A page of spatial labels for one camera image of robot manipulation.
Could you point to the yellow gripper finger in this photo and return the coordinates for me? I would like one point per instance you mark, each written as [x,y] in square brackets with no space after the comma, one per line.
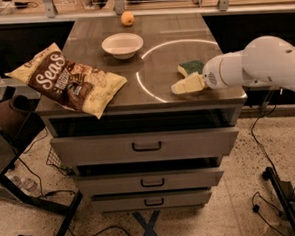
[194,82]

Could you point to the green and yellow sponge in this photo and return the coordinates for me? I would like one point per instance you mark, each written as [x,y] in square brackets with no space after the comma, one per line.
[193,66]

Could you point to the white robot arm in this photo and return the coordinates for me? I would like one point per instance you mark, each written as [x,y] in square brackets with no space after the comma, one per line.
[265,61]

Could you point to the grey drawer cabinet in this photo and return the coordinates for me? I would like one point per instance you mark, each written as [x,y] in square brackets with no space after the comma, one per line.
[145,104]

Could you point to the white bowl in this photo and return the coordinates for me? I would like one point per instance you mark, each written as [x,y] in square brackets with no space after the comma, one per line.
[123,45]

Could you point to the orange fruit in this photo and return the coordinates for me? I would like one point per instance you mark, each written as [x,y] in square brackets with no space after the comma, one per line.
[127,19]

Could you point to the top grey drawer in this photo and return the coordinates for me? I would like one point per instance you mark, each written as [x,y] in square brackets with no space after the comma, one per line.
[77,151]

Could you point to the grey drawer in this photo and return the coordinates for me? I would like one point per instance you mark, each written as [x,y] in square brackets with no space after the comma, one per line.
[150,181]
[77,151]
[194,197]

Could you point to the brown and yellow chip bag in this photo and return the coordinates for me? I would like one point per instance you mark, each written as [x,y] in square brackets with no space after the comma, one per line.
[72,85]

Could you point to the middle grey drawer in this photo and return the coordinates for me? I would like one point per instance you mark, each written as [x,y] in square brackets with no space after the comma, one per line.
[150,181]

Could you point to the bottom grey drawer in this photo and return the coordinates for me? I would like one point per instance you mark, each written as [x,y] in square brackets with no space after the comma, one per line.
[194,197]

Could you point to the black side table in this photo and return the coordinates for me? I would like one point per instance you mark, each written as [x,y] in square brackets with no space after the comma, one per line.
[19,125]

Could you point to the plastic bottle on floor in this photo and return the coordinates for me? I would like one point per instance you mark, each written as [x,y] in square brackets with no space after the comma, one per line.
[27,185]

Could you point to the black stand with cables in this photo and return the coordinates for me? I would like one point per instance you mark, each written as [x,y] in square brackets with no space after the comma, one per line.
[284,191]

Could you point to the grey shelf rail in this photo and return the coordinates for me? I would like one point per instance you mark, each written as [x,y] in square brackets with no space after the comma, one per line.
[31,11]

